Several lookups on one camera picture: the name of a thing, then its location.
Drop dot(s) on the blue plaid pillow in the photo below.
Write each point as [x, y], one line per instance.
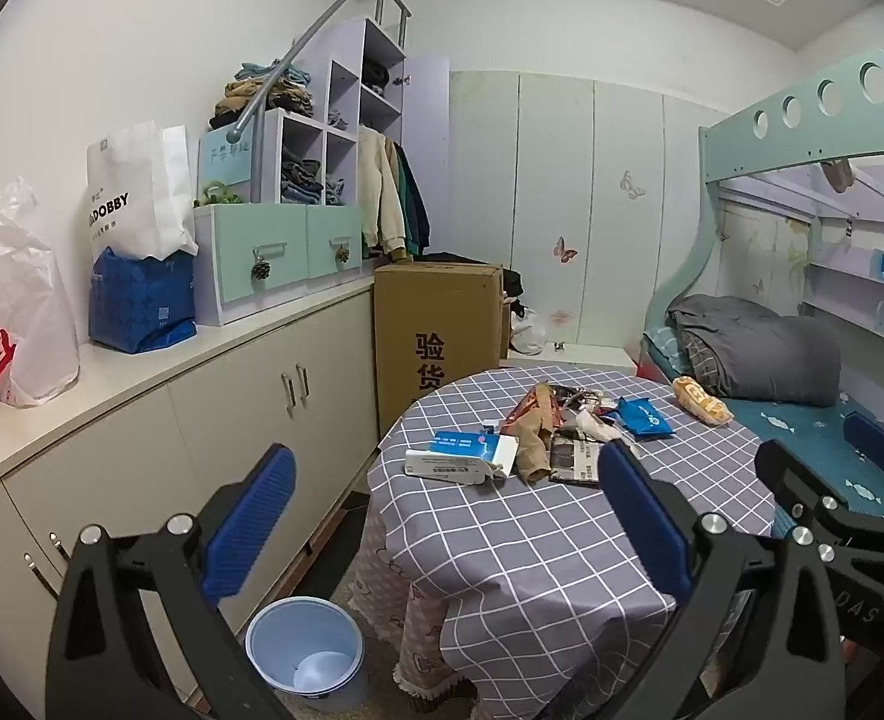
[659, 345]

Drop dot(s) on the dark printed wrapper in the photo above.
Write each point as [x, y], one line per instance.
[581, 396]

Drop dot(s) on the large cardboard box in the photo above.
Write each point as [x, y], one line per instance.
[434, 345]

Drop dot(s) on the large teal drawer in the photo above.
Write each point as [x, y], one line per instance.
[254, 247]

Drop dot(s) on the grey metal handrail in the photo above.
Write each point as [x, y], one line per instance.
[322, 22]

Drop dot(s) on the green plastic ornament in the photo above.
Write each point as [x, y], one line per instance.
[217, 195]

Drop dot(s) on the teal bunk bed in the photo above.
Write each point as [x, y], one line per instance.
[749, 120]

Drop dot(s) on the yellow snack packet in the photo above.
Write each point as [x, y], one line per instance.
[701, 399]

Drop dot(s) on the pink butterfly sticker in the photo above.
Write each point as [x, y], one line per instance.
[564, 249]

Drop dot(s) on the blue candy print bedsheet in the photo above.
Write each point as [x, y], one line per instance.
[809, 442]

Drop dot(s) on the pine cone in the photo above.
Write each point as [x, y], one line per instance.
[262, 270]
[342, 253]

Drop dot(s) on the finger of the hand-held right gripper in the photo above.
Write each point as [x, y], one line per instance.
[873, 442]
[783, 476]

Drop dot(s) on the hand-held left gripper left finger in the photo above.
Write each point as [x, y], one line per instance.
[251, 517]

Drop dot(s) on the pink flower sticker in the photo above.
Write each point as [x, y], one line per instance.
[560, 315]

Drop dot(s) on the teal box handwritten label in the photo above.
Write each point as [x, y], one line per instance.
[224, 157]

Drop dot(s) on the grey quilt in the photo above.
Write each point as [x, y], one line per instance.
[764, 352]

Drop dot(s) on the pale butterfly sticker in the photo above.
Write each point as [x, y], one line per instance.
[629, 184]

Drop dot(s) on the low white cabinet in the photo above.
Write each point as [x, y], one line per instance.
[187, 405]

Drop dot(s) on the folded jeans stack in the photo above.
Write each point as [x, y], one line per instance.
[299, 174]

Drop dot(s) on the white wrapper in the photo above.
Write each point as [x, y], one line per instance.
[588, 424]

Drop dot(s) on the white wardrobe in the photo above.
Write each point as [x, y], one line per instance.
[547, 187]

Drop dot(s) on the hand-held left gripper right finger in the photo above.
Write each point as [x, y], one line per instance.
[644, 517]

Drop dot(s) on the dark hanging jacket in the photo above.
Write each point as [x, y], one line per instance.
[419, 202]

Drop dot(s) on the grey checked tablecloth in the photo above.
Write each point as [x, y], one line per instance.
[517, 540]

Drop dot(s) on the blue woven bag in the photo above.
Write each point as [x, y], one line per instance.
[142, 300]

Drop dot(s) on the brown cloth pouch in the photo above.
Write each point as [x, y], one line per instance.
[837, 174]

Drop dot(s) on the white crumpled plastic bag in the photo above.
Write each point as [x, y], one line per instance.
[528, 331]

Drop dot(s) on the brown paper bag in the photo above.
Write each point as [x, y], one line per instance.
[533, 454]

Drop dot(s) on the white plastic bag red print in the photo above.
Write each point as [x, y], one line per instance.
[22, 292]

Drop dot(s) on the blue white carton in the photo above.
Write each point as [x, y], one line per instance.
[461, 441]

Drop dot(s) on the black cloth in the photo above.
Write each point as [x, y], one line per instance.
[513, 283]

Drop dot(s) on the folded dark clothes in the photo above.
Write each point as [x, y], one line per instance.
[374, 75]

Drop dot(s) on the pile of folded clothes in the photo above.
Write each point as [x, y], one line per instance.
[269, 94]

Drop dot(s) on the white paper bag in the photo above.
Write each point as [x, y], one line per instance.
[142, 187]

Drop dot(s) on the light blue waste bin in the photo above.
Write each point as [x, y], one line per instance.
[299, 660]

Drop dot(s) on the green hanging jacket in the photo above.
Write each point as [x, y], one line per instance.
[399, 202]

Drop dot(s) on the blue wipes packet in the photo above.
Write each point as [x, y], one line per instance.
[643, 418]

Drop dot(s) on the black wrapper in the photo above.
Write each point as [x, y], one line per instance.
[573, 457]

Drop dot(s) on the purple stepped storage cabinet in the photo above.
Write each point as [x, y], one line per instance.
[427, 150]

